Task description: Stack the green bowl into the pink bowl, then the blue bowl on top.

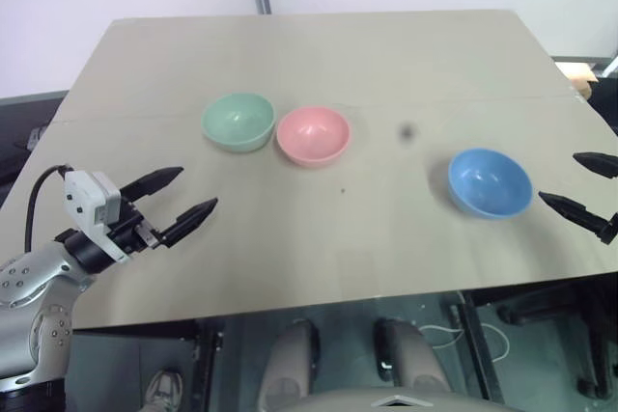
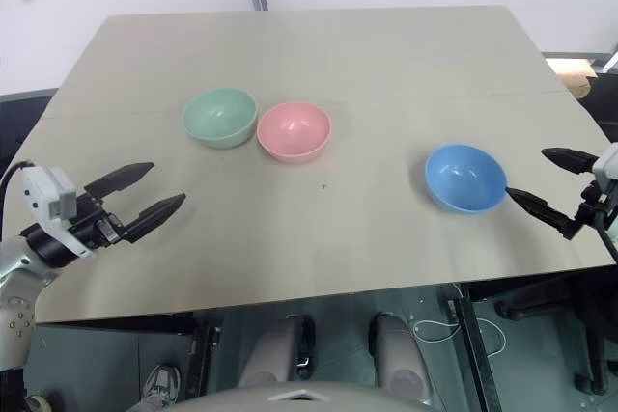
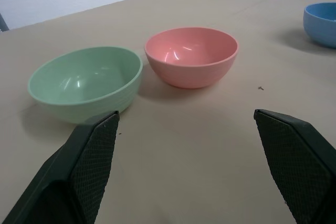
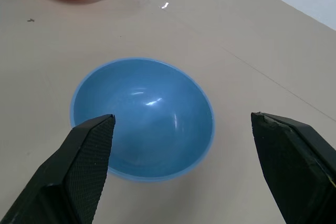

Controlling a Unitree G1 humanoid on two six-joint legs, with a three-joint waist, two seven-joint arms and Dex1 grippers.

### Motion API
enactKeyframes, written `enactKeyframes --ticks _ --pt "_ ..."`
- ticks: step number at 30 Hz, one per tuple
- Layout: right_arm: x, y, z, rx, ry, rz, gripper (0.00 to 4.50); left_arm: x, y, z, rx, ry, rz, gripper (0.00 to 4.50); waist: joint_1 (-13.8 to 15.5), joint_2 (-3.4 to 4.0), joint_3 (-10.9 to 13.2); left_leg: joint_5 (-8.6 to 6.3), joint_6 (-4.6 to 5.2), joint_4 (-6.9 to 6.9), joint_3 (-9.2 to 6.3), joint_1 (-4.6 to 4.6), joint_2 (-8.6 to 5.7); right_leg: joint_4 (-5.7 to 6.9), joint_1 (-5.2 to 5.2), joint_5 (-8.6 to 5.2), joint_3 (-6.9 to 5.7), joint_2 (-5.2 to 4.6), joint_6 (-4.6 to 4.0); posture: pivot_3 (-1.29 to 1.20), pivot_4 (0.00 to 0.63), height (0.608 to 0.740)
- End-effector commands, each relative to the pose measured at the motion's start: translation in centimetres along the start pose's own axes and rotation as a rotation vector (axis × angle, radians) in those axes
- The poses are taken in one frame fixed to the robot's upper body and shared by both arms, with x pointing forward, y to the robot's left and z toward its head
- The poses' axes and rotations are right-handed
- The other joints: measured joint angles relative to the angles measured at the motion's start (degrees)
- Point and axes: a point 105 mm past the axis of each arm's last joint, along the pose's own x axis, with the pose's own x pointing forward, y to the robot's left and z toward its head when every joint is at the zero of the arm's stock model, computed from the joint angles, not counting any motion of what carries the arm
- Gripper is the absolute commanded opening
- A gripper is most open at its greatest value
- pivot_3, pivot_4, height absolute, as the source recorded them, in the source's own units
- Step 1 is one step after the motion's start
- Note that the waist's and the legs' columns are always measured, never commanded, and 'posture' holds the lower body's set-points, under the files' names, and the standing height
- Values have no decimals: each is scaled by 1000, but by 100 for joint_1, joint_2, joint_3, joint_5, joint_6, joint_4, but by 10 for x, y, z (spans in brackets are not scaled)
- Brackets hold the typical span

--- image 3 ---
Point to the blue plastic bowl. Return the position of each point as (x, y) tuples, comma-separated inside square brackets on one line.
[(321, 24)]

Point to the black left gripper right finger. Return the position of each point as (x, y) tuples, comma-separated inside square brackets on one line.
[(296, 161)]

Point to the green plastic bowl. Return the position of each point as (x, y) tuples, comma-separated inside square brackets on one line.
[(84, 77)]

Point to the pink plastic bowl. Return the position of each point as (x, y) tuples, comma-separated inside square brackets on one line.
[(189, 51)]

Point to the small dark crumb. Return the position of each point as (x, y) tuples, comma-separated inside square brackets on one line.
[(260, 87)]

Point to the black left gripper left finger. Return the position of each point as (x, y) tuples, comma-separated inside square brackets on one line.
[(78, 171)]

